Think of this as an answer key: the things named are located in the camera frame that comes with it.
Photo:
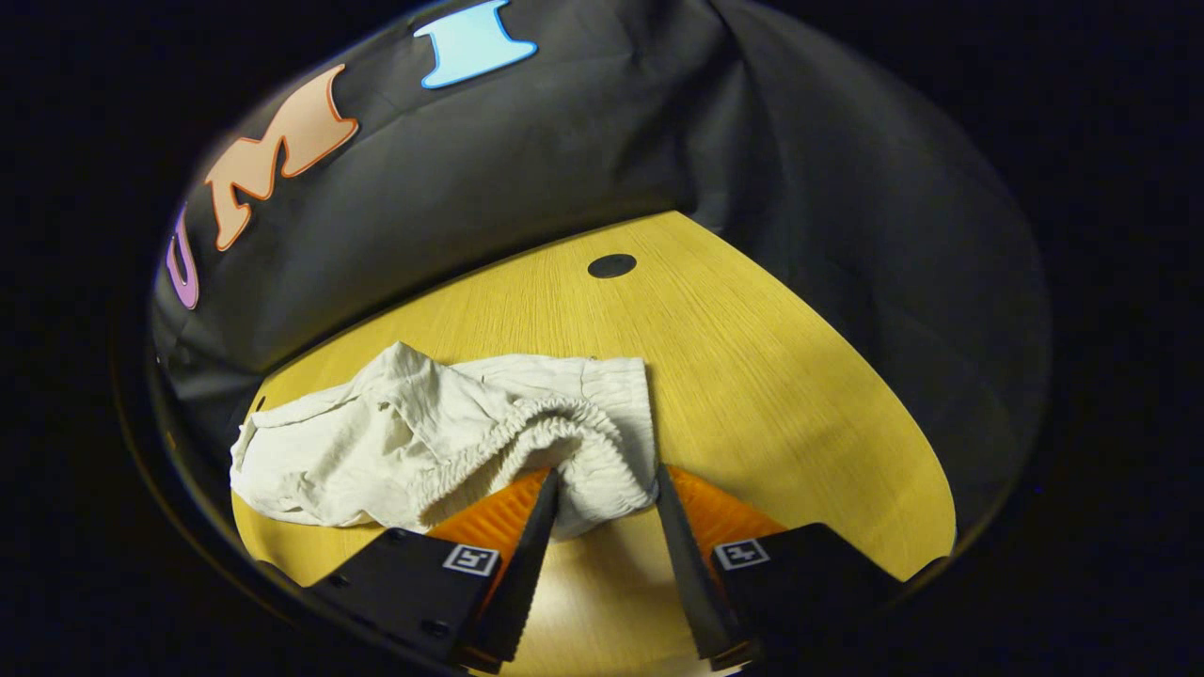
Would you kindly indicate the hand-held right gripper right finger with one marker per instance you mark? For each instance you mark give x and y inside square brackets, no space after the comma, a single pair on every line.
[691,574]

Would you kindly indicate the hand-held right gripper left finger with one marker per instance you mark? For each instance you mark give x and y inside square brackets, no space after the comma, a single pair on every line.
[527,583]

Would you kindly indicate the cream white jeans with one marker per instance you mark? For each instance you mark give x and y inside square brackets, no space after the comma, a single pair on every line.
[376,442]

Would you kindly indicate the black backdrop cloth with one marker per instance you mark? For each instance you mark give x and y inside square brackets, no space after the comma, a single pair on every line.
[564,160]

